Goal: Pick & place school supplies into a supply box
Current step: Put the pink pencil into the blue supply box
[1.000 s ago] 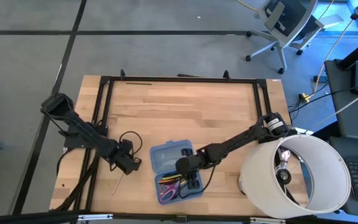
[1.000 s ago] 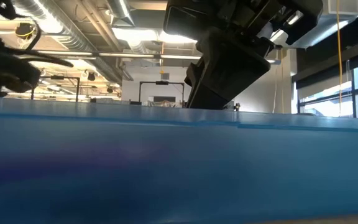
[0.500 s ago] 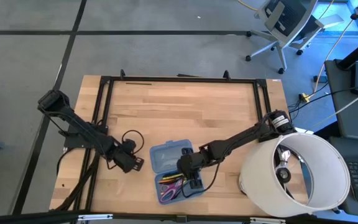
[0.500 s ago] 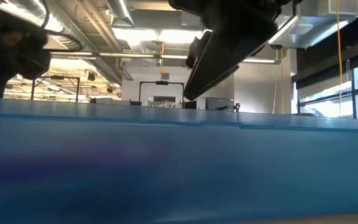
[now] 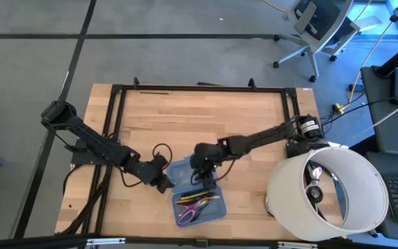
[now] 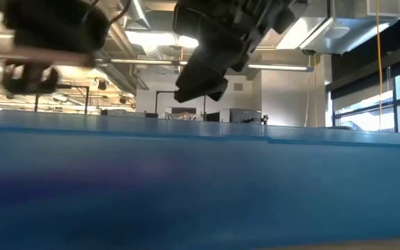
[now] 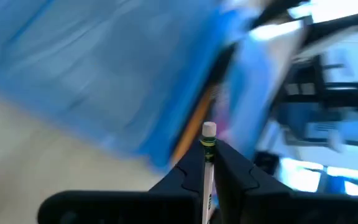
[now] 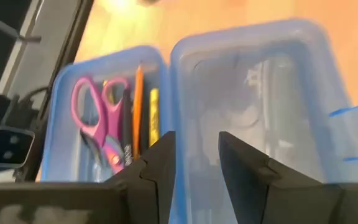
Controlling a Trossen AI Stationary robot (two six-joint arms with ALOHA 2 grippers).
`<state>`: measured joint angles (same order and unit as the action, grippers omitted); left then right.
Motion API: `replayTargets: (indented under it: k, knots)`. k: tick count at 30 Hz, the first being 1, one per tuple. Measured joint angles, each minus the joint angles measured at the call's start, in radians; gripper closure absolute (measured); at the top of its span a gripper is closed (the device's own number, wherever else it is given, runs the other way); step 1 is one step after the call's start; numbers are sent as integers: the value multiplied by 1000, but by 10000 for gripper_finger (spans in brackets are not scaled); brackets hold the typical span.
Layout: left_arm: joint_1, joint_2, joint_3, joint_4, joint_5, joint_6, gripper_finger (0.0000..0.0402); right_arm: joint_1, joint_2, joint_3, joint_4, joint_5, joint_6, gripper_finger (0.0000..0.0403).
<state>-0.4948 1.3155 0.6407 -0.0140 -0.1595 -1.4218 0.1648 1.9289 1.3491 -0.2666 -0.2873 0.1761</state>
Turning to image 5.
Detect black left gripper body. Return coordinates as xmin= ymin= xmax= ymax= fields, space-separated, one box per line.
xmin=140 ymin=154 xmax=168 ymax=184

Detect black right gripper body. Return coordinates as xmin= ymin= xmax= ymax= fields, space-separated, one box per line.
xmin=189 ymin=142 xmax=222 ymax=174

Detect orange pencil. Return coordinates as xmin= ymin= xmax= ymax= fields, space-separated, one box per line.
xmin=176 ymin=195 xmax=221 ymax=205

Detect purple handled scissors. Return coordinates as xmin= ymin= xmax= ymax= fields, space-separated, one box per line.
xmin=177 ymin=199 xmax=209 ymax=226

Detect blue translucent plastic supply box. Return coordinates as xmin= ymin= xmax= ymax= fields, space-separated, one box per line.
xmin=167 ymin=155 xmax=227 ymax=228

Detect white round lamp shade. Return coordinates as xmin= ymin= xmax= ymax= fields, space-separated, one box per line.
xmin=266 ymin=145 xmax=392 ymax=241

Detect black lamp socket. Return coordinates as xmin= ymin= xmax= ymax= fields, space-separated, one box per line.
xmin=305 ymin=164 xmax=326 ymax=203

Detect black front crossbeam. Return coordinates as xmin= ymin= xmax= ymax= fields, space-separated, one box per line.
xmin=0 ymin=233 xmax=398 ymax=249

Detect grey office chair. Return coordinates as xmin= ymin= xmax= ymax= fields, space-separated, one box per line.
xmin=273 ymin=0 xmax=383 ymax=83

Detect grey side table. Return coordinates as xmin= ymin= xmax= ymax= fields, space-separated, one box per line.
xmin=360 ymin=65 xmax=398 ymax=156

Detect black stand pole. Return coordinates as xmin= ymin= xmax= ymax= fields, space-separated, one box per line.
xmin=373 ymin=44 xmax=398 ymax=79

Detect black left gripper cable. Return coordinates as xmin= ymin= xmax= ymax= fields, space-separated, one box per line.
xmin=119 ymin=143 xmax=173 ymax=188

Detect black cable bundle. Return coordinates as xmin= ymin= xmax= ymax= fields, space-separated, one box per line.
xmin=59 ymin=164 xmax=112 ymax=237

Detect black metal table frame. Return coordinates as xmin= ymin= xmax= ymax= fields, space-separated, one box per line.
xmin=93 ymin=84 xmax=305 ymax=238

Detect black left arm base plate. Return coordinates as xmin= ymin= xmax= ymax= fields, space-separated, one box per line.
xmin=70 ymin=138 xmax=120 ymax=166

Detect silver metal bracket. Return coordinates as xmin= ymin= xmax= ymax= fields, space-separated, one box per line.
xmin=86 ymin=237 xmax=126 ymax=246
xmin=277 ymin=241 xmax=318 ymax=249

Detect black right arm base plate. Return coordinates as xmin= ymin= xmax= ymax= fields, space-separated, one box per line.
xmin=285 ymin=140 xmax=328 ymax=159

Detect yellow cable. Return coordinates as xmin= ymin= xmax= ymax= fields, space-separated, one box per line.
xmin=333 ymin=0 xmax=398 ymax=115

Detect white cable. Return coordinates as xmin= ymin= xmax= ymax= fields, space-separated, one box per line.
xmin=343 ymin=102 xmax=398 ymax=143

